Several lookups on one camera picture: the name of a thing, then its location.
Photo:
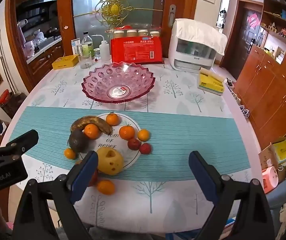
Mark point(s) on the clear glass cup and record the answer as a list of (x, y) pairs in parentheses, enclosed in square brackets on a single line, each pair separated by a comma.
[(85, 60)]

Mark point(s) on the white round printed plate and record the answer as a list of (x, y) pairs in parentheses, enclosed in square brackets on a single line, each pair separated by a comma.
[(114, 141)]

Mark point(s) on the yellow flat box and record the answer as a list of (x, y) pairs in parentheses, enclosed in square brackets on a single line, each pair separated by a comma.
[(65, 62)]

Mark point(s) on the brown overripe banana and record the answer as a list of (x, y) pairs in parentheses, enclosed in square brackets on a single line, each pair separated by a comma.
[(82, 122)]

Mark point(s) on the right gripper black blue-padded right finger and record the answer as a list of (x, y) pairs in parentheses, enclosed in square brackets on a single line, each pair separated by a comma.
[(253, 219)]

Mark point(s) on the yellow spotted pear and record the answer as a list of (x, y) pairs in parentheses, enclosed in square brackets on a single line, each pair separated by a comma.
[(110, 161)]

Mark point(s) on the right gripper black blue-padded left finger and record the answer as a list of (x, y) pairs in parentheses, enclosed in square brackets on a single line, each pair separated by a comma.
[(33, 219)]

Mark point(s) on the red paper cup package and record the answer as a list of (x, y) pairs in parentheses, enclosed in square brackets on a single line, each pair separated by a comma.
[(140, 45)]

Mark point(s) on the pink plastic stool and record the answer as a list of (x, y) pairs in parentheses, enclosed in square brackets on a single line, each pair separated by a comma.
[(270, 179)]

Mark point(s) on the dark green avocado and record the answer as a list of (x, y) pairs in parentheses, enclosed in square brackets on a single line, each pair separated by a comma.
[(78, 141)]

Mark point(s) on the yellow tissue pack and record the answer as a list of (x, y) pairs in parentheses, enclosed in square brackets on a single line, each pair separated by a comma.
[(210, 81)]

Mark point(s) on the white squeeze bottle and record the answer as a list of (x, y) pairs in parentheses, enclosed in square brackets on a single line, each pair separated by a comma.
[(104, 49)]

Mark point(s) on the white countertop appliance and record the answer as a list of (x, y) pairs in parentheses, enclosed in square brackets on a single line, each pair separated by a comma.
[(188, 56)]

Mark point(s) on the glass door gold ornament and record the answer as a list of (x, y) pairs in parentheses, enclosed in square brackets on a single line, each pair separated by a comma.
[(110, 14)]

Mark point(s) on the orange tangerine plate top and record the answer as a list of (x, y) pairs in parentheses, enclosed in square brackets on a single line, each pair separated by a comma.
[(112, 119)]

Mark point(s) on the white cloth on appliance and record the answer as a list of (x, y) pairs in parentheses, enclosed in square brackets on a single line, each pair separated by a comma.
[(199, 32)]

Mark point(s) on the orange tangerine plate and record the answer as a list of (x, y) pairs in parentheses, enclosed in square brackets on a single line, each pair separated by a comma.
[(112, 119), (127, 132)]

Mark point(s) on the small orange tangerine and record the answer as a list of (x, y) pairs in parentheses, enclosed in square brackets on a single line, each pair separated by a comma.
[(143, 135)]

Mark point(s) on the red bucket on floor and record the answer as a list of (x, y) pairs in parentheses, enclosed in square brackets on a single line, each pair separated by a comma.
[(5, 97)]

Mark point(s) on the wooden side cabinet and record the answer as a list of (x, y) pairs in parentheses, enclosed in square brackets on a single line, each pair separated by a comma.
[(262, 82)]

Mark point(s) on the teal striped table mat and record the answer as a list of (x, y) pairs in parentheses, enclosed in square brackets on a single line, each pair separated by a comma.
[(173, 138)]

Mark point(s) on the small tangerine far left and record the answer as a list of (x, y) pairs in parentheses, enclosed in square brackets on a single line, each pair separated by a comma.
[(69, 153)]

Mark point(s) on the pink glass fruit bowl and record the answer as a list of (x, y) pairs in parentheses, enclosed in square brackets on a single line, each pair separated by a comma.
[(118, 82)]

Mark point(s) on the clear bottle green label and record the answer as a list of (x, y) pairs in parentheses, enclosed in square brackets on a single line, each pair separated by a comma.
[(87, 45)]

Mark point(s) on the small red fruit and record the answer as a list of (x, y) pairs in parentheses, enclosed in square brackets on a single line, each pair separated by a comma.
[(145, 148), (134, 144)]

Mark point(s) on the small white carton box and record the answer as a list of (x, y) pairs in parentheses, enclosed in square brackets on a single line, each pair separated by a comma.
[(74, 45)]

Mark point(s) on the red apple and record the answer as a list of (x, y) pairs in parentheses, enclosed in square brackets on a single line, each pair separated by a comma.
[(94, 179)]

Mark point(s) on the cardboard box on floor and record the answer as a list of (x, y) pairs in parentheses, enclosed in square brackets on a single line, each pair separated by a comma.
[(275, 155)]

